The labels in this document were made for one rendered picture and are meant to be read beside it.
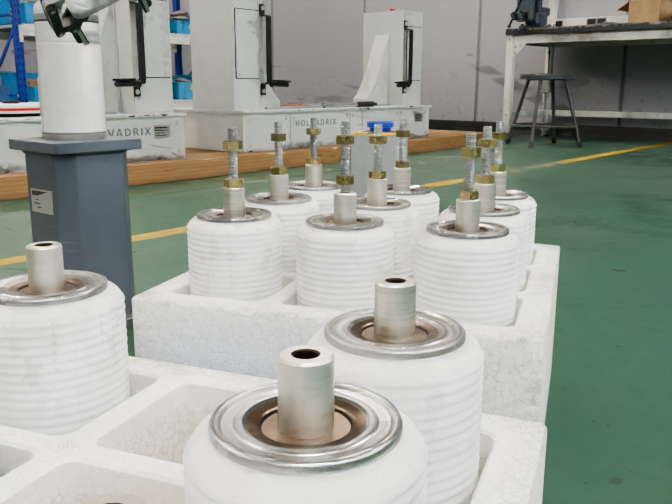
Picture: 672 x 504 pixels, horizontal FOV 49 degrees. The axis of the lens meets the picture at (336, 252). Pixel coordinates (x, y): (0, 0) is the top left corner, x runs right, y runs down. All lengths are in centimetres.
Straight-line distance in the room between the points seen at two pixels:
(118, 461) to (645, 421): 67
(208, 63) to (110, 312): 312
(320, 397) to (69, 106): 94
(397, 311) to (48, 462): 21
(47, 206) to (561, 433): 79
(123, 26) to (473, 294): 263
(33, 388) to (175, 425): 11
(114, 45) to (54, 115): 203
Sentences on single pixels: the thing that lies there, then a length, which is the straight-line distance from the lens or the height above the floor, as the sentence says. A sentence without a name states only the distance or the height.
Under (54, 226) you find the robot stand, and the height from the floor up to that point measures 17.
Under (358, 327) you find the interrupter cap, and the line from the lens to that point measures 41.
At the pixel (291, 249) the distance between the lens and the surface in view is 83.
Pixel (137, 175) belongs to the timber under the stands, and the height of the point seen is 4.
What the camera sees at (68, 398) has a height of 19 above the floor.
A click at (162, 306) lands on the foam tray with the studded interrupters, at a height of 17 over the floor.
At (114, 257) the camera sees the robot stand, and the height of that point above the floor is 12.
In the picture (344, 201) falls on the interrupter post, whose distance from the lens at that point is 70.
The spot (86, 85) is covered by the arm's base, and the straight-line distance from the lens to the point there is 118.
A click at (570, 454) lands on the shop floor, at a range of 85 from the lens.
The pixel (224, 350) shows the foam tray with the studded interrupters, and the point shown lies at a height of 14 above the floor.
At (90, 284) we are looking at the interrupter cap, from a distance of 51.
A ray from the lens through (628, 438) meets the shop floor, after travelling 91.
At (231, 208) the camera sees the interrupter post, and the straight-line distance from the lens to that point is 75.
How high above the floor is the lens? 38
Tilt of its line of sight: 13 degrees down
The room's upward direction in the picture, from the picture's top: straight up
